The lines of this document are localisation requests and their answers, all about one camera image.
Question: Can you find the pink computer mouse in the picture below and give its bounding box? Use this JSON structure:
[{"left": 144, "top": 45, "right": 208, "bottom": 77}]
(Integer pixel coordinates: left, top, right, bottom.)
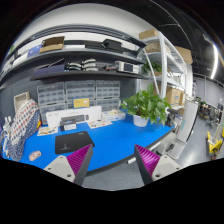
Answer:
[{"left": 29, "top": 151, "right": 42, "bottom": 161}]

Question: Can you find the open cardboard box on shelf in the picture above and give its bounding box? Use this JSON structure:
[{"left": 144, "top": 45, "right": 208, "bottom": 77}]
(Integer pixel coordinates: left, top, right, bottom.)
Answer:
[{"left": 39, "top": 36, "right": 64, "bottom": 53}]

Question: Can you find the white keyboard box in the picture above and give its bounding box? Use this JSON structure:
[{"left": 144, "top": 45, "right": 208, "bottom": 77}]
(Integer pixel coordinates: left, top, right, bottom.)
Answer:
[{"left": 46, "top": 106, "right": 102, "bottom": 127}]

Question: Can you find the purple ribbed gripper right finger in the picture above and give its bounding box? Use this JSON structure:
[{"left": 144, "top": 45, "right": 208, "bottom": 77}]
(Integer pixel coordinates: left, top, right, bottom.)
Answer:
[{"left": 134, "top": 145, "right": 181, "bottom": 185}]

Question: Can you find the white metal storage rack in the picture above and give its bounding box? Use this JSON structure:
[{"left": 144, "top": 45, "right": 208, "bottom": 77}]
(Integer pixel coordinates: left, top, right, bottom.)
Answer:
[{"left": 139, "top": 29, "right": 193, "bottom": 109}]

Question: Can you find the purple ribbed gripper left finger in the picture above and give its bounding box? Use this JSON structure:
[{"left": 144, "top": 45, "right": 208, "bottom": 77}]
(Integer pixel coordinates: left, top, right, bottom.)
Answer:
[{"left": 44, "top": 144, "right": 93, "bottom": 186}]

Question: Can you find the lower black wall shelf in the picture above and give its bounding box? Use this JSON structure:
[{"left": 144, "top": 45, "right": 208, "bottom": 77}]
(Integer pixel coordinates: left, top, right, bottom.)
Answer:
[{"left": 30, "top": 70, "right": 148, "bottom": 81}]

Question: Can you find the white electronic instrument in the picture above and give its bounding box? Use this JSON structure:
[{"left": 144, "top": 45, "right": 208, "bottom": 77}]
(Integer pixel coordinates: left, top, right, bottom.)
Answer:
[{"left": 115, "top": 61, "right": 139, "bottom": 74}]

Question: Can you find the black wall shelf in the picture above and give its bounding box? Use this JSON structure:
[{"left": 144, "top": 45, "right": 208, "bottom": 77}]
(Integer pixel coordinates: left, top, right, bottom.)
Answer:
[
  {"left": 0, "top": 37, "right": 146, "bottom": 82},
  {"left": 30, "top": 70, "right": 148, "bottom": 81}
]

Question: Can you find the upper black wall shelf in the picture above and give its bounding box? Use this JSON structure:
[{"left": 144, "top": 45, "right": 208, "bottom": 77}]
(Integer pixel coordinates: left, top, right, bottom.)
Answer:
[{"left": 0, "top": 37, "right": 146, "bottom": 82}]

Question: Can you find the yellow label card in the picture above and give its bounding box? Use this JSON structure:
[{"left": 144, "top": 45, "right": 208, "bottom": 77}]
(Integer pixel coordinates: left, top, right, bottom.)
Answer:
[{"left": 73, "top": 98, "right": 90, "bottom": 108}]

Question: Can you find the yellow cart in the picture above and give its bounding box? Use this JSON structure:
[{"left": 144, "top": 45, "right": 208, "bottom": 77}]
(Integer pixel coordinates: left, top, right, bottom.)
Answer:
[{"left": 206, "top": 132, "right": 223, "bottom": 160}]

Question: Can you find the green potted plant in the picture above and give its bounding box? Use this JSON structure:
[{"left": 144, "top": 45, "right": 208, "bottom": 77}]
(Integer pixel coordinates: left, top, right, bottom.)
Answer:
[{"left": 121, "top": 83, "right": 171, "bottom": 125}]

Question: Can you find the grey drawer organiser cabinet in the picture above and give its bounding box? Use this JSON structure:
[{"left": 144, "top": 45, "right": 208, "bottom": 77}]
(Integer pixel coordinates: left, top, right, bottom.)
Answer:
[{"left": 37, "top": 80, "right": 120, "bottom": 125}]

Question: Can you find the black mouse pad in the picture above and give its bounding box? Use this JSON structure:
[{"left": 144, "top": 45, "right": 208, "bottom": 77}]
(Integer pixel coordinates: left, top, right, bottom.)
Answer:
[{"left": 55, "top": 131, "right": 95, "bottom": 154}]

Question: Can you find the small white product box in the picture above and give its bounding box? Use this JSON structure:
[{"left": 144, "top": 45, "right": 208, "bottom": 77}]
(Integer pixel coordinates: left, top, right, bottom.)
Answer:
[{"left": 102, "top": 111, "right": 126, "bottom": 121}]

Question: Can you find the patterned fabric bag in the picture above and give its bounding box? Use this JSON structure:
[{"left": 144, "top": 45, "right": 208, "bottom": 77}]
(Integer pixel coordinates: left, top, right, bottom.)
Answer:
[{"left": 7, "top": 99, "right": 40, "bottom": 161}]

